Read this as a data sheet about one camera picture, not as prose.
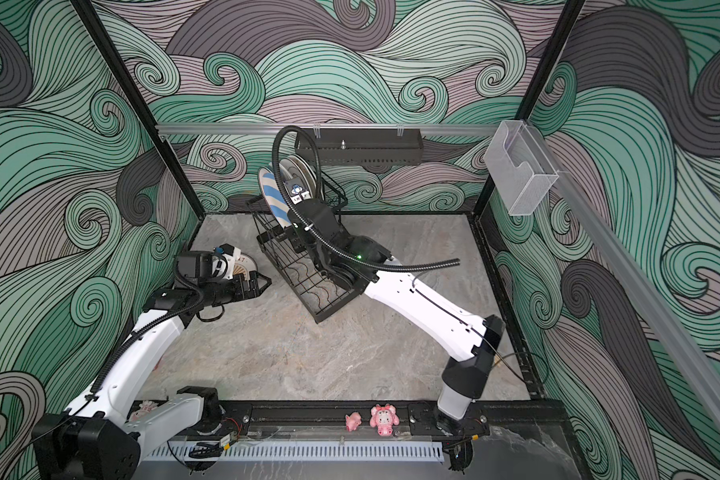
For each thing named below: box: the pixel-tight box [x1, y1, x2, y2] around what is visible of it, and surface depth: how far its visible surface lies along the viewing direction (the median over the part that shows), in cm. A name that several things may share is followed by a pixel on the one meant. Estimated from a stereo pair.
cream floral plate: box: [280, 155, 320, 199], surface depth 82 cm
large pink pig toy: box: [369, 403, 400, 437], surface depth 73 cm
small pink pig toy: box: [345, 411, 362, 432], surface depth 73 cm
